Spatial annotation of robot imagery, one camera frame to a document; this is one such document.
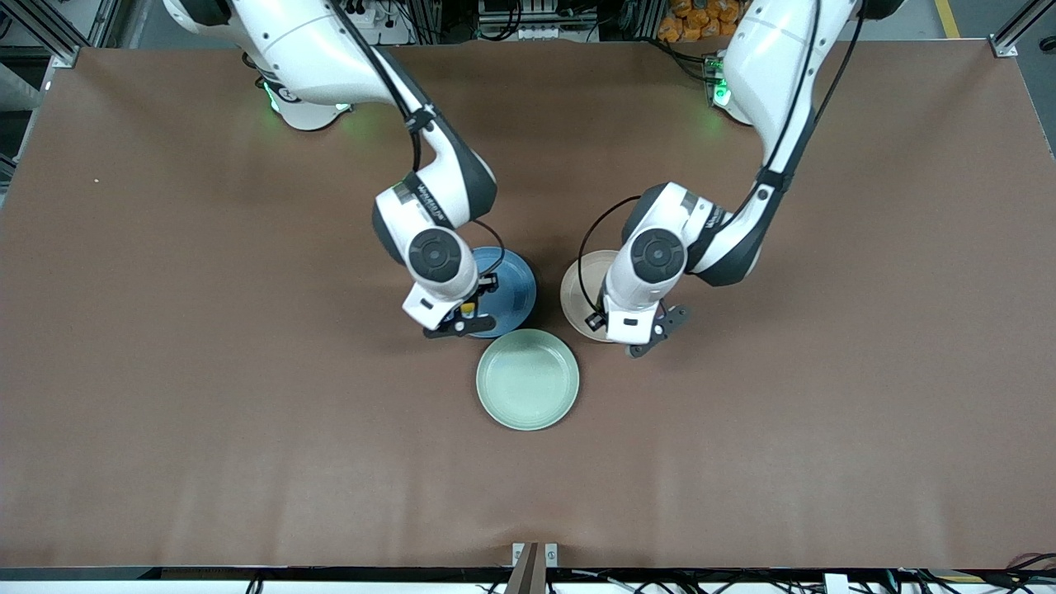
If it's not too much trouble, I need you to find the blue plate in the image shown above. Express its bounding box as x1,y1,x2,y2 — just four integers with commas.
460,246,538,340

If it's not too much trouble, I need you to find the beige plate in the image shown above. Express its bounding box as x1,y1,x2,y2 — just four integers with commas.
560,249,629,343

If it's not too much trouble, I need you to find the pale green plate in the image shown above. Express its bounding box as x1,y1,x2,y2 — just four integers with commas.
476,328,580,431

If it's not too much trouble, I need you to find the brown table mat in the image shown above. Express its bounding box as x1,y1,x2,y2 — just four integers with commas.
0,40,1056,570

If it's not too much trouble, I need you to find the white power strip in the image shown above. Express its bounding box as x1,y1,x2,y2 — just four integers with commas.
342,0,413,46

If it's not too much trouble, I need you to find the orange packaged goods pile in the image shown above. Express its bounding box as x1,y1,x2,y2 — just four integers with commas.
658,0,743,44

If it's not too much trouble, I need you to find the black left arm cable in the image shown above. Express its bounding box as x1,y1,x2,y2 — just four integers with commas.
577,0,865,332

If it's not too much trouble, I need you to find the metal mount bracket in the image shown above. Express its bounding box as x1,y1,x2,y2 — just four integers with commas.
511,542,559,594

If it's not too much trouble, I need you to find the aluminium frame profile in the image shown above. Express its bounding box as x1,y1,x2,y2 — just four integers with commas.
990,0,1056,59
0,0,83,68

